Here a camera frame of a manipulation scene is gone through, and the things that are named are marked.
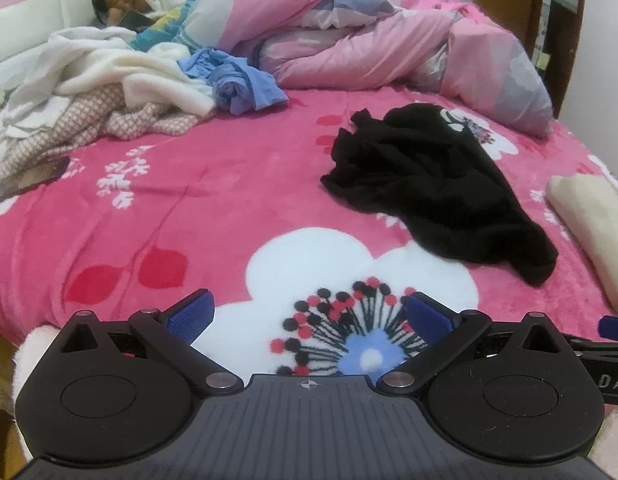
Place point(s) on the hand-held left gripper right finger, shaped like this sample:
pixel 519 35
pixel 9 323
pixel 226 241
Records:
pixel 426 317

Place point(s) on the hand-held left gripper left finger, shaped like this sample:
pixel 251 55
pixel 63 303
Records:
pixel 189 315

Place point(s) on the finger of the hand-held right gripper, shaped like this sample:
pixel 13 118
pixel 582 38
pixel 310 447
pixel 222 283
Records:
pixel 614 327

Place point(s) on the black printed t-shirt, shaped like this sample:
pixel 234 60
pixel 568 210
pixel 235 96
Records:
pixel 439 185

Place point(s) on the beige folded garment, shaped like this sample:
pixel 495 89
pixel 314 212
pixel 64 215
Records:
pixel 594 230

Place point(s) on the pink floral bed blanket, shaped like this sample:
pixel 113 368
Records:
pixel 214 200

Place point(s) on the pink white checked garment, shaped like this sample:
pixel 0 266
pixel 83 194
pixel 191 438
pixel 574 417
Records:
pixel 89 115

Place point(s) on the blue shirt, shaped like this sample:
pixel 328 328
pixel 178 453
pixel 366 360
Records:
pixel 249 87

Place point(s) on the white fleece blanket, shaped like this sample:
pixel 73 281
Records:
pixel 119 67

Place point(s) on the white thin cloth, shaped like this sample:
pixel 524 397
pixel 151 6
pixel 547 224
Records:
pixel 24 90

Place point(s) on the pink patterned quilt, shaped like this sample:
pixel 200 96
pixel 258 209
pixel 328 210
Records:
pixel 364 45

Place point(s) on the dark phone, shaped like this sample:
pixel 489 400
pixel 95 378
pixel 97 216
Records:
pixel 136 20

